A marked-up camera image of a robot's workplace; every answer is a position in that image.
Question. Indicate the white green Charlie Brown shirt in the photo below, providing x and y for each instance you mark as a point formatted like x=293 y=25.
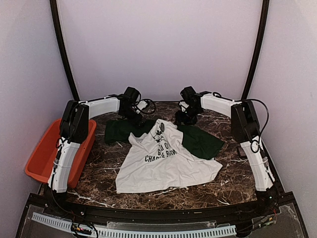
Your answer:
x=181 y=156

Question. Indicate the white slotted cable duct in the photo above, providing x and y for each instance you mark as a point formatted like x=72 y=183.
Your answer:
x=134 y=230

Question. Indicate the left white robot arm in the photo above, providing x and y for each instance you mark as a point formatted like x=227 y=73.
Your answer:
x=74 y=128

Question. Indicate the black brooch stand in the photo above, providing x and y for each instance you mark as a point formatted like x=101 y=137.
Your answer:
x=240 y=152

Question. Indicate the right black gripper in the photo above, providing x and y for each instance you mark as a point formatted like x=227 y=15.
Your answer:
x=180 y=118

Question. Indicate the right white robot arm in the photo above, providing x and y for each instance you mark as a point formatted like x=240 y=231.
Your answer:
x=245 y=127

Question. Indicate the right black frame post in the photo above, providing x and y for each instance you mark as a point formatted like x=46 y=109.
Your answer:
x=257 y=49

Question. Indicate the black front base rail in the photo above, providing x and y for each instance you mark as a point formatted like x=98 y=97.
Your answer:
x=233 y=214

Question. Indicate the red plastic bin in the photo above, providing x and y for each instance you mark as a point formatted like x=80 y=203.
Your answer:
x=40 y=163

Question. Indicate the left black frame post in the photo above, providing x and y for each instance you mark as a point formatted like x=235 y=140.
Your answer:
x=62 y=50

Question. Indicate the black frame post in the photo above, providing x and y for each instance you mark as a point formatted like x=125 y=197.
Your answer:
x=257 y=49
x=62 y=50

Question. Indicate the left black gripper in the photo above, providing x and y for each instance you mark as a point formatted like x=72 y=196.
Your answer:
x=135 y=120

